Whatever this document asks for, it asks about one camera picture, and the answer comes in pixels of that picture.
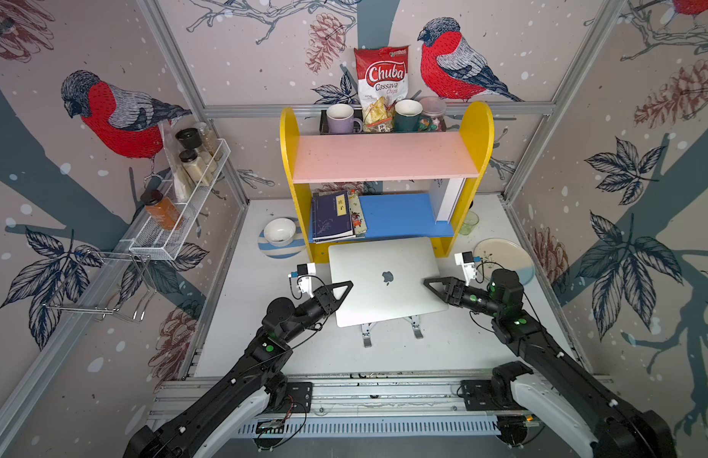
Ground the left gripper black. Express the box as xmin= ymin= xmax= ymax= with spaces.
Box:
xmin=280 ymin=281 xmax=351 ymax=345

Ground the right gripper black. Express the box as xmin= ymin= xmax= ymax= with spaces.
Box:
xmin=423 ymin=279 xmax=503 ymax=320

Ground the silver laptop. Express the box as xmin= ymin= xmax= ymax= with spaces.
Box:
xmin=329 ymin=238 xmax=448 ymax=327

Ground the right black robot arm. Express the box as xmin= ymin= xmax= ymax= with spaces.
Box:
xmin=423 ymin=269 xmax=676 ymax=457

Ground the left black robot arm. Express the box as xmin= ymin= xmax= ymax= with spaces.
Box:
xmin=124 ymin=281 xmax=354 ymax=457

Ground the silver laptop stand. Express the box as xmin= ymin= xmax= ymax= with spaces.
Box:
xmin=360 ymin=315 xmax=424 ymax=348

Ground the black lid spice jar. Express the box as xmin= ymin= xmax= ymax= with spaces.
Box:
xmin=176 ymin=127 xmax=218 ymax=173

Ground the cream and blue plate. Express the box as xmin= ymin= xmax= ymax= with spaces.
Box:
xmin=473 ymin=238 xmax=535 ymax=285

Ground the illustrated thin book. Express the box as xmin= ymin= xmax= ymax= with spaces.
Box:
xmin=347 ymin=190 xmax=367 ymax=238

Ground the blue striped plate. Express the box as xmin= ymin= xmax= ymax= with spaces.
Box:
xmin=258 ymin=218 xmax=305 ymax=260

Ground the green drinking glass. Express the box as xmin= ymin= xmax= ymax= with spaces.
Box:
xmin=459 ymin=210 xmax=480 ymax=236

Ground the dark blue book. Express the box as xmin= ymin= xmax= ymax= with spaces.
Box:
xmin=312 ymin=191 xmax=355 ymax=242

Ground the white bowl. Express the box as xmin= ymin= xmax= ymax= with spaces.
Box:
xmin=263 ymin=218 xmax=298 ymax=247

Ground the white grey book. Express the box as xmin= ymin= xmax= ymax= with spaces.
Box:
xmin=429 ymin=179 xmax=466 ymax=221

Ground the yellow shelf unit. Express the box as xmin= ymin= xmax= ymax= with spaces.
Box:
xmin=279 ymin=102 xmax=495 ymax=263

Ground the glass candy jar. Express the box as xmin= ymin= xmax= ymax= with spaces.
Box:
xmin=418 ymin=97 xmax=447 ymax=132

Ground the purple mug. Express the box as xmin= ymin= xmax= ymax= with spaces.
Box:
xmin=326 ymin=104 xmax=363 ymax=135

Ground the dark green mug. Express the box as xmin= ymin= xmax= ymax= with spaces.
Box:
xmin=394 ymin=99 xmax=423 ymax=133

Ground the clear plastic bag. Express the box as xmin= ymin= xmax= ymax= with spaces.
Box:
xmin=160 ymin=120 xmax=195 ymax=203

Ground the pale spice jar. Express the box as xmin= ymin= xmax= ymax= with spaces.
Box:
xmin=179 ymin=149 xmax=212 ymax=187

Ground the rear spice jar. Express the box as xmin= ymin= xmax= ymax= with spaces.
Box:
xmin=194 ymin=122 xmax=219 ymax=161

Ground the orange spice jar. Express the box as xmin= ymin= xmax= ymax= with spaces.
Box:
xmin=140 ymin=189 xmax=181 ymax=231

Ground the red Chuba chips bag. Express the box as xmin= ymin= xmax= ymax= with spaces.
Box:
xmin=354 ymin=46 xmax=408 ymax=134

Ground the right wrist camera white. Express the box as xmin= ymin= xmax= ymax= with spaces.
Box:
xmin=454 ymin=251 xmax=482 ymax=286

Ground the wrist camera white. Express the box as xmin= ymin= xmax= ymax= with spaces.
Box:
xmin=288 ymin=263 xmax=317 ymax=300
xmin=454 ymin=251 xmax=482 ymax=286

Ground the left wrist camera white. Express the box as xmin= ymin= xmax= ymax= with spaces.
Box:
xmin=288 ymin=263 xmax=317 ymax=300

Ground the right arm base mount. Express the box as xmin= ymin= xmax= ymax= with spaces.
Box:
xmin=457 ymin=379 xmax=504 ymax=411

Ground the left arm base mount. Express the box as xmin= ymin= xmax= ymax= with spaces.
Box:
xmin=263 ymin=382 xmax=314 ymax=414

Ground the white wire spice rack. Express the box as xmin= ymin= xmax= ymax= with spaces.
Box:
xmin=38 ymin=139 xmax=231 ymax=323

